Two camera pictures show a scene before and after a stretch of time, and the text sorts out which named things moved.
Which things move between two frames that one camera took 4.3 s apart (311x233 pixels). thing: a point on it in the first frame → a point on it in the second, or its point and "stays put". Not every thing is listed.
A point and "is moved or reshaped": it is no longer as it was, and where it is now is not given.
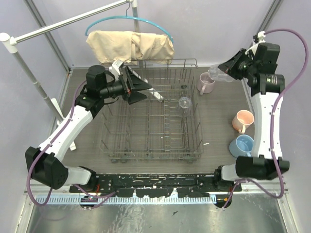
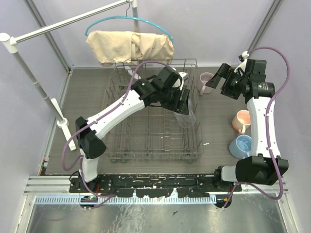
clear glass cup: [219, 74] is moved or reshaped
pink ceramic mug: [243, 119] stays put
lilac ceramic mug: [206, 83] stays put
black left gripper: [125, 86] → [182, 102]
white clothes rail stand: [9, 43] stays put
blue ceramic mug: [241, 146] stays put
